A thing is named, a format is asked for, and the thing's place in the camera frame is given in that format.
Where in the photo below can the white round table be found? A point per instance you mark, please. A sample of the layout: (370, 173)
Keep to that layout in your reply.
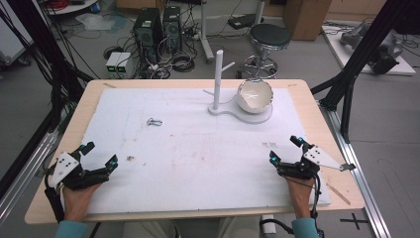
(72, 7)

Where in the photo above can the large black computer tower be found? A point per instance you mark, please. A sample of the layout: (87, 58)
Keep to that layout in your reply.
(148, 33)

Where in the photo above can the white eggshell-shaped bowl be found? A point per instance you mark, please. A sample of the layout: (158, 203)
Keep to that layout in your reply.
(255, 96)

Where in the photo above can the white table leg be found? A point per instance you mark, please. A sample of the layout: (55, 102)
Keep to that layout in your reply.
(205, 33)

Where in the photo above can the thin wooden stick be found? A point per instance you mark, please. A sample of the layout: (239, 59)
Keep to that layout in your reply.
(338, 194)

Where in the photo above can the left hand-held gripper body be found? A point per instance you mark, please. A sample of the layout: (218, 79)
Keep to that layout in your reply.
(67, 172)

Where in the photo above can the white foam mat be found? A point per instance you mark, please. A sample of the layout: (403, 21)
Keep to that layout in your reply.
(198, 158)

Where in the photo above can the person's right hand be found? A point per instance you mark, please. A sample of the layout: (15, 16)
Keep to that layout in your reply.
(302, 196)

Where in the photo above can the aluminium rail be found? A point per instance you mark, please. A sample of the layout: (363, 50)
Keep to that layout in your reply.
(23, 175)
(360, 178)

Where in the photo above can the flat black box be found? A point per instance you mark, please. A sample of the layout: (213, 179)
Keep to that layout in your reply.
(244, 21)

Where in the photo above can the clear plastic bag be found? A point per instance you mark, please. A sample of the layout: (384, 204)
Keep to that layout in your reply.
(95, 22)

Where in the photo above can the black round stool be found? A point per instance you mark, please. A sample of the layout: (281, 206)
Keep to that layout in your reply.
(269, 39)

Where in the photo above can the white tree-shaped jewellery stand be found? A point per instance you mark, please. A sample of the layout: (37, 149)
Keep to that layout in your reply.
(218, 86)

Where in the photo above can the black metal frame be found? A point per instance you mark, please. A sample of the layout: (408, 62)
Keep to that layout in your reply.
(36, 49)
(363, 49)

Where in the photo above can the white board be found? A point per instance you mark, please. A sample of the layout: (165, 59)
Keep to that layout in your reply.
(406, 67)

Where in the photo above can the small black computer tower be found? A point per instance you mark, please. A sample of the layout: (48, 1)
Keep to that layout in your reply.
(172, 28)

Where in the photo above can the white power supply box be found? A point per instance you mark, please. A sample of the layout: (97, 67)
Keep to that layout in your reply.
(124, 63)
(113, 62)

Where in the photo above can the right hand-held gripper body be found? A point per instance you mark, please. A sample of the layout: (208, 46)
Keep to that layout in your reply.
(317, 160)

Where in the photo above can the person's left hand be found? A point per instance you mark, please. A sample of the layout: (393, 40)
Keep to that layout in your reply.
(77, 201)

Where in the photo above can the grey machine part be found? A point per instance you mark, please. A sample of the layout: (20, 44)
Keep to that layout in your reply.
(379, 46)

